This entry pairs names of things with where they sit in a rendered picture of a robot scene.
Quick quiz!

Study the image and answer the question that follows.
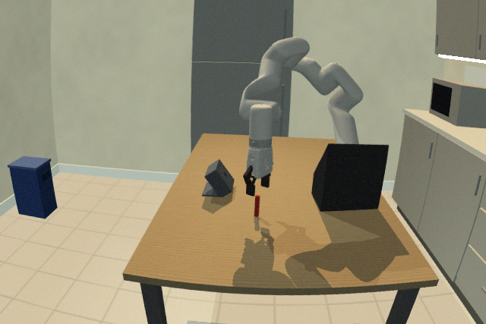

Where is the red peg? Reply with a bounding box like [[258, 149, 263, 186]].
[[254, 195, 260, 217]]

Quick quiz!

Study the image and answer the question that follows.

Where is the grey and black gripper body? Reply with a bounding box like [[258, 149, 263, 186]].
[[246, 146, 273, 179]]

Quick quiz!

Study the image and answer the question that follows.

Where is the dark grey sloped panel with hole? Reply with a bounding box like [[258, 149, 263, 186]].
[[202, 159, 234, 197]]

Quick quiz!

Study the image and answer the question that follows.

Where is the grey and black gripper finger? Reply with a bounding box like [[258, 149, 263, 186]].
[[260, 174, 271, 188], [243, 165, 256, 196]]

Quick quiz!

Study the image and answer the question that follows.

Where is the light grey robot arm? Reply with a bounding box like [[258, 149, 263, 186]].
[[239, 36, 363, 149]]

